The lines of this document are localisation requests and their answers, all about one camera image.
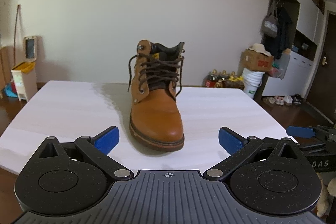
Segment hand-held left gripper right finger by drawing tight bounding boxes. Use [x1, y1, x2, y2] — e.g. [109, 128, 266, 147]
[203, 127, 302, 180]

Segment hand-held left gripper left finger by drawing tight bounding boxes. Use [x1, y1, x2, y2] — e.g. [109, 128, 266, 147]
[39, 126, 133, 180]

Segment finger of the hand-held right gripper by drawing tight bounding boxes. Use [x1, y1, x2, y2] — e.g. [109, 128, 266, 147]
[297, 141, 329, 150]
[286, 125, 336, 142]

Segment brown leather boot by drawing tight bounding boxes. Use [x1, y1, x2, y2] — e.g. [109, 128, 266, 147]
[129, 40, 185, 153]

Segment dark brown shoelace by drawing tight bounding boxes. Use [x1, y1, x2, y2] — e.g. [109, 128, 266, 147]
[127, 54, 184, 98]

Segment row of assorted shoes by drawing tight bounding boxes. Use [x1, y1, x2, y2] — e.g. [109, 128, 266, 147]
[262, 94, 305, 107]

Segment person's right hand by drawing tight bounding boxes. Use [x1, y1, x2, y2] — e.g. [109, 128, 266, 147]
[316, 174, 336, 217]

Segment group of cooking oil bottles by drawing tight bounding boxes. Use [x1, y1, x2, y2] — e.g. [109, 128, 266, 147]
[205, 70, 244, 90]

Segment white plastic bucket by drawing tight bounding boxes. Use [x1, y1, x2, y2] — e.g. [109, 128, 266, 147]
[242, 68, 263, 99]

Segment colourful plastic bags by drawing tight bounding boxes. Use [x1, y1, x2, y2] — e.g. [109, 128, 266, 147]
[270, 61, 285, 79]

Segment cardboard box with red label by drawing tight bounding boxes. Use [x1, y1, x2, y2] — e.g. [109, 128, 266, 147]
[240, 49, 274, 73]

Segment dark hanging coat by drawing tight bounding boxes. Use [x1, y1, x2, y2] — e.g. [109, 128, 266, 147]
[262, 7, 293, 60]

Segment white pedal trash bin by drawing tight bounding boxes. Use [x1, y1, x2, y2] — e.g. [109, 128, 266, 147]
[10, 35, 38, 102]

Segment blue plastic dustpan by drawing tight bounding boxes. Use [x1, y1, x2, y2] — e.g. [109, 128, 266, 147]
[4, 82, 20, 98]

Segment grey hanging bag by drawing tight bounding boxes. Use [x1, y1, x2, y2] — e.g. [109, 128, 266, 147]
[260, 0, 279, 38]

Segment white hallway wardrobe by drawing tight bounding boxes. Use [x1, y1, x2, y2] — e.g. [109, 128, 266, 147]
[270, 0, 326, 62]

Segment wooden broom handle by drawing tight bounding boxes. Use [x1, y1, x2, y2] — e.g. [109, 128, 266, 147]
[14, 5, 22, 62]

